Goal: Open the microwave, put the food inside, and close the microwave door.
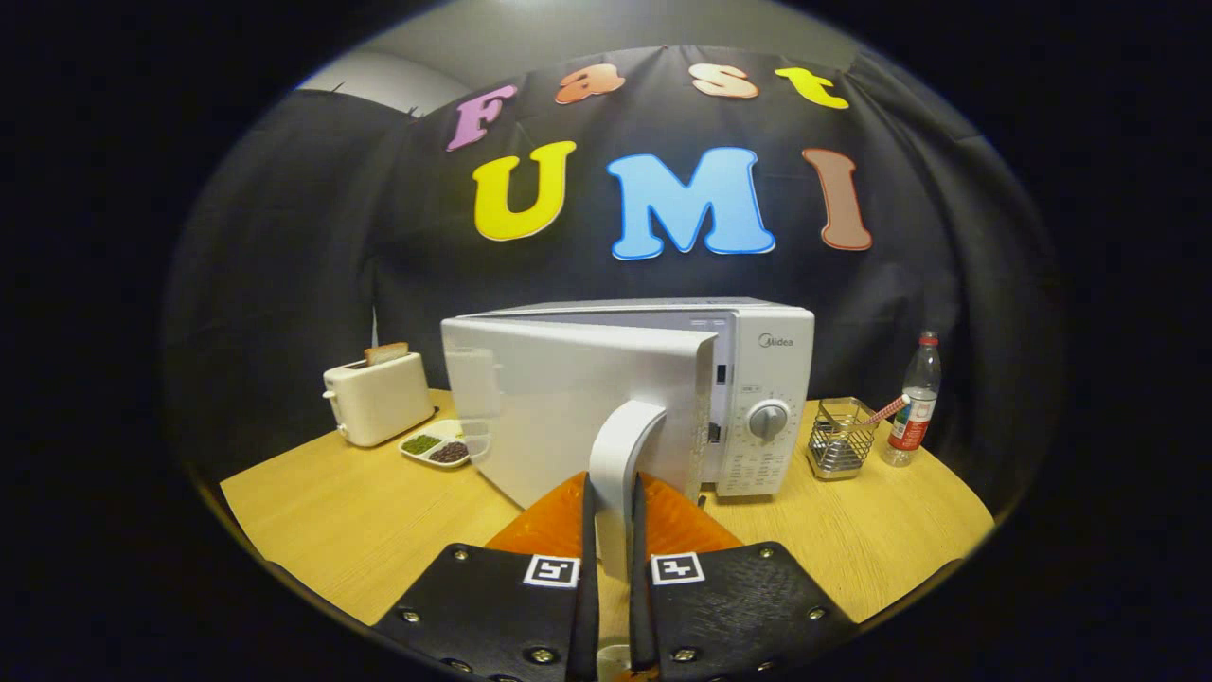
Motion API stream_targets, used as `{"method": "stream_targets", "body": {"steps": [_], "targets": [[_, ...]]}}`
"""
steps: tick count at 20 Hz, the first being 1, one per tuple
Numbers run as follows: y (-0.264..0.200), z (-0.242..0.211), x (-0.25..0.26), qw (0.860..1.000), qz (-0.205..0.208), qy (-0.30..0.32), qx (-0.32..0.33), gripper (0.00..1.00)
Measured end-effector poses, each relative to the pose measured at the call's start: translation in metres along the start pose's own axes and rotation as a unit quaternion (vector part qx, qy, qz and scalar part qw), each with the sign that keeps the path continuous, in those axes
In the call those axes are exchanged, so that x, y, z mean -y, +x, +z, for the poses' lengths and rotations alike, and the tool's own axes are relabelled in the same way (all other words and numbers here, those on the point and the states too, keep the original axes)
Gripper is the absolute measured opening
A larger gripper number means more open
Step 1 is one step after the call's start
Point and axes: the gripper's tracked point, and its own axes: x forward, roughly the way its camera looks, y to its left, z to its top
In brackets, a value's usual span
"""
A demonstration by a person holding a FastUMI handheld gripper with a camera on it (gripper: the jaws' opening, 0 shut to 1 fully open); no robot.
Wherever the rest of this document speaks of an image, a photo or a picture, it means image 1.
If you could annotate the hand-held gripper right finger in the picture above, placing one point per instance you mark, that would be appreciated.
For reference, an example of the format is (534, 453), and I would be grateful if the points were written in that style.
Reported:
(642, 616)

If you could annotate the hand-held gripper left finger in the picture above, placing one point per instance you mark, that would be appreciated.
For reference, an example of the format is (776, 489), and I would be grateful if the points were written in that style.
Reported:
(587, 616)

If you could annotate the white microwave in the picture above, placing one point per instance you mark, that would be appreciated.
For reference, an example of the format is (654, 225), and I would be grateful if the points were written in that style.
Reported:
(568, 407)

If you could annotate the white divided dish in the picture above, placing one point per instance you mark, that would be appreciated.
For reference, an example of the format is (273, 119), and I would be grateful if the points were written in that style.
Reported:
(445, 431)

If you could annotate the cream toaster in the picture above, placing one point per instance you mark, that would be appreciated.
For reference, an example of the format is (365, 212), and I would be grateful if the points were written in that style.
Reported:
(379, 403)

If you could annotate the red striped straw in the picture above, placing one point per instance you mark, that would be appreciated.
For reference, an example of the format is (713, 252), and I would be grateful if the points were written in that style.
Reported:
(885, 410)

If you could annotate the toast slice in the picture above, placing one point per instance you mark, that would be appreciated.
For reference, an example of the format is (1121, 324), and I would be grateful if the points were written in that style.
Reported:
(386, 353)

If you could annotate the clear plastic bottle red label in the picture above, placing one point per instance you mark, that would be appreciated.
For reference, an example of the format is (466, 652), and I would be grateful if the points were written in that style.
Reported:
(914, 417)

